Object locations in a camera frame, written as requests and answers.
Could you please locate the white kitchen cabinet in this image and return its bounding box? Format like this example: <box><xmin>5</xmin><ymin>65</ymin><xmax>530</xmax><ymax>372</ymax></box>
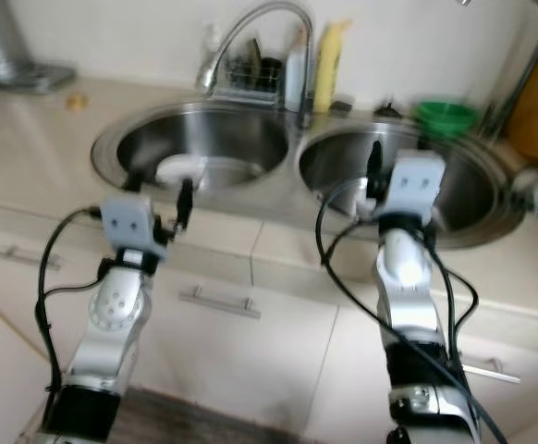
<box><xmin>0</xmin><ymin>217</ymin><xmax>538</xmax><ymax>444</ymax></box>

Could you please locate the white dish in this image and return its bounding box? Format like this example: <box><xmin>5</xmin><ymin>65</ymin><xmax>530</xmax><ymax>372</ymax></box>
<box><xmin>156</xmin><ymin>155</ymin><xmax>220</xmax><ymax>190</ymax></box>

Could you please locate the green plastic bowl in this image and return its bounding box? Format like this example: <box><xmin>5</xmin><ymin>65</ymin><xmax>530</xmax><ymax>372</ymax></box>
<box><xmin>415</xmin><ymin>98</ymin><xmax>482</xmax><ymax>140</ymax></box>

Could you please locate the black sink stopper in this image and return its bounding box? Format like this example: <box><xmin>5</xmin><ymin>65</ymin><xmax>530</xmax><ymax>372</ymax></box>
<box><xmin>371</xmin><ymin>100</ymin><xmax>400</xmax><ymax>117</ymax></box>

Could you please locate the stainless steel double sink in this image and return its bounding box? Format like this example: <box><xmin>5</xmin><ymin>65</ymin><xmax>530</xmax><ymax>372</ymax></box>
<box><xmin>92</xmin><ymin>100</ymin><xmax>533</xmax><ymax>251</ymax></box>

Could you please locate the yellow bottle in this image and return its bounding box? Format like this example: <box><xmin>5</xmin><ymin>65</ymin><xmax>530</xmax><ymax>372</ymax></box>
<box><xmin>311</xmin><ymin>18</ymin><xmax>354</xmax><ymax>115</ymax></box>

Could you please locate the plain white bottle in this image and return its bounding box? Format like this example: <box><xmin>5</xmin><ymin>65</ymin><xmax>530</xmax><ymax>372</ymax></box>
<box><xmin>286</xmin><ymin>28</ymin><xmax>311</xmax><ymax>113</ymax></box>

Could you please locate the clear soap bottle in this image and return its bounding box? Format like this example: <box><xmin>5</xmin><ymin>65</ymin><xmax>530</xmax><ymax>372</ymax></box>
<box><xmin>200</xmin><ymin>23</ymin><xmax>220</xmax><ymax>90</ymax></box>

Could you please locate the silver appliance stand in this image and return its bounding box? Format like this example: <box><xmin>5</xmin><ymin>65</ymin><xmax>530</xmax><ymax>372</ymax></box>
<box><xmin>0</xmin><ymin>0</ymin><xmax>76</xmax><ymax>93</ymax></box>

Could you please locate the chrome faucet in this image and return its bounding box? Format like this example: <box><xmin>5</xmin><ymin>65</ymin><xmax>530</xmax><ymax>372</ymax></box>
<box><xmin>200</xmin><ymin>2</ymin><xmax>314</xmax><ymax>127</ymax></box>

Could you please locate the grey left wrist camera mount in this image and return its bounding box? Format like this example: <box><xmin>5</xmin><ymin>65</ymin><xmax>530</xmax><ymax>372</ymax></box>
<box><xmin>101</xmin><ymin>194</ymin><xmax>157</xmax><ymax>253</ymax></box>

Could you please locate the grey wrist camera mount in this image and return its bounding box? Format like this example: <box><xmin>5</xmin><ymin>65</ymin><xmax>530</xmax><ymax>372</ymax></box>
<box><xmin>343</xmin><ymin>151</ymin><xmax>446</xmax><ymax>225</ymax></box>
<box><xmin>101</xmin><ymin>194</ymin><xmax>157</xmax><ymax>253</ymax></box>

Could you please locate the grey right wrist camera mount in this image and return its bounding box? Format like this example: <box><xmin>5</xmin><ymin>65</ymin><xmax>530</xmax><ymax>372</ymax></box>
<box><xmin>343</xmin><ymin>151</ymin><xmax>446</xmax><ymax>225</ymax></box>

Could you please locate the silver cabinet handle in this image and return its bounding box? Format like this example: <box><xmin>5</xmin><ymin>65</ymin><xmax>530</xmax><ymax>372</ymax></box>
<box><xmin>0</xmin><ymin>248</ymin><xmax>55</xmax><ymax>272</ymax></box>
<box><xmin>459</xmin><ymin>356</ymin><xmax>522</xmax><ymax>384</ymax></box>
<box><xmin>179</xmin><ymin>285</ymin><xmax>262</xmax><ymax>321</ymax></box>

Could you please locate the metal wire sink rack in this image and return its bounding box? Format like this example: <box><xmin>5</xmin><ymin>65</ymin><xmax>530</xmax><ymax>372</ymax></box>
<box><xmin>214</xmin><ymin>42</ymin><xmax>285</xmax><ymax>99</ymax></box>

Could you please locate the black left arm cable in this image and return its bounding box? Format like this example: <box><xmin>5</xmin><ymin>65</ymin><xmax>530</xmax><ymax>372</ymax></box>
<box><xmin>34</xmin><ymin>205</ymin><xmax>108</xmax><ymax>436</ymax></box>

